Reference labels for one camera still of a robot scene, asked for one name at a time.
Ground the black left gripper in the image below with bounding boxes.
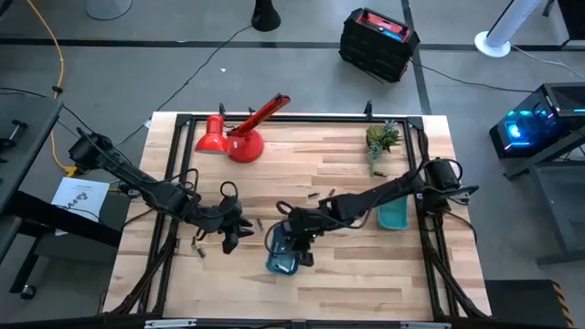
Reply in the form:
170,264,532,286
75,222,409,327
214,198,255,255

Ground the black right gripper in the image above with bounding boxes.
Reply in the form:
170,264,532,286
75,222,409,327
283,207,322,269

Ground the light teal plastic bin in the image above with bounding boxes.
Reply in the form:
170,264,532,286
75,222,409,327
377,195,410,231

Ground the dark blue plastic bin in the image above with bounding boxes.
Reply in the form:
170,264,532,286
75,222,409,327
265,222,303,276

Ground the red desk lamp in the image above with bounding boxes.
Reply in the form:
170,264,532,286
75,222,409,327
194,93,293,165

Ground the potted succulent plant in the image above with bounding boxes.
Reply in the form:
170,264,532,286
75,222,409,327
365,119,404,177

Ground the white printed paper sheet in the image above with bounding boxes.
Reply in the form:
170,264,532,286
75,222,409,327
50,176,111,237

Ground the black conical stand base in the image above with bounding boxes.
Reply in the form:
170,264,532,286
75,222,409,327
250,0,282,33

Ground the black toolbox with red lid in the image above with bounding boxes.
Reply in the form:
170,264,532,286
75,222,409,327
338,6,420,84

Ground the black mat with hazard stripes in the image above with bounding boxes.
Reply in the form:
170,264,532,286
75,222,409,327
484,279,575,329

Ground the dark grey desk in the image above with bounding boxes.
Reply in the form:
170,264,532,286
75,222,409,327
0,93,65,216

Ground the grey desk stand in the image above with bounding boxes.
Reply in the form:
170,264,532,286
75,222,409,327
502,132,585,266

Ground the grey round stand base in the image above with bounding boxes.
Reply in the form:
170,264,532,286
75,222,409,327
85,0,133,22

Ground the black computer with blue lights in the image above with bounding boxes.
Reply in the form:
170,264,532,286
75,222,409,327
488,81,585,160

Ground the white tower fan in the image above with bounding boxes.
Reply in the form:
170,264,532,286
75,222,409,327
473,0,543,58

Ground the black aluminium table frame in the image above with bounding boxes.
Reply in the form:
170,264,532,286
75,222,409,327
104,101,490,328

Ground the black floor cable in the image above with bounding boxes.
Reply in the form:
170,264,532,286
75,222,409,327
113,25,252,147
409,58,536,95

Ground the black bench frame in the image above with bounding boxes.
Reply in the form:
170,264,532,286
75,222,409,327
0,189,124,301

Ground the yellow floor cable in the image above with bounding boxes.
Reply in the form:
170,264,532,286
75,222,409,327
25,0,79,177

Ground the white floor cable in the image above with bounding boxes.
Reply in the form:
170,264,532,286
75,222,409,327
510,44,585,81

